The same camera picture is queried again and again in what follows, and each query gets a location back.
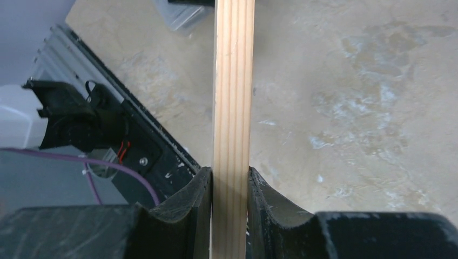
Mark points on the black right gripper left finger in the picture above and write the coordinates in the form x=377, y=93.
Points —
x=177, y=228

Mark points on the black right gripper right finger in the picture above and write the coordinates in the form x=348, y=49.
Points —
x=278, y=228

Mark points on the wooden picture frame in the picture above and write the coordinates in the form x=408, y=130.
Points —
x=233, y=64

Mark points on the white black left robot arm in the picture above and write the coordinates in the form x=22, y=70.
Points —
x=48, y=114

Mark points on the clear plastic screw box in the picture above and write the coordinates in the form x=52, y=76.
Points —
x=183, y=16

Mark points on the aluminium front rail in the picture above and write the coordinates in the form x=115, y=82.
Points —
x=60, y=58

